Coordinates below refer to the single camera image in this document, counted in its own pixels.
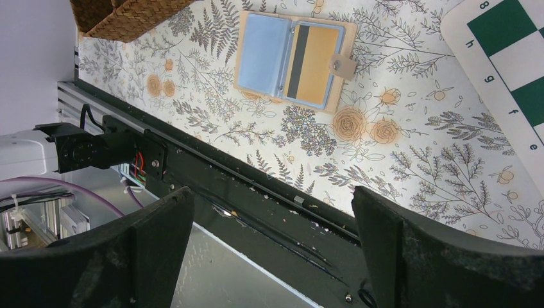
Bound green white chessboard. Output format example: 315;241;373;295
441;0;543;191

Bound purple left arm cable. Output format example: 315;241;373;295
0;176;146;218

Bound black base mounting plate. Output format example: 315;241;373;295
58;81;375;307

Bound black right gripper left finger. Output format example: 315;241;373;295
1;187;195;307

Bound blue credit card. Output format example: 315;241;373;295
237;13;293;96

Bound beige leather card holder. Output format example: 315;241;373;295
234;10;357;114

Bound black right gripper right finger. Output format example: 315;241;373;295
352;186;543;307

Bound brown woven divided basket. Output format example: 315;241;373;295
70;0;194;43

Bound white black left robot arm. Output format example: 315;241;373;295
1;104;167;180

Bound grey black stripe card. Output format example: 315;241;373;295
284;23;343;109

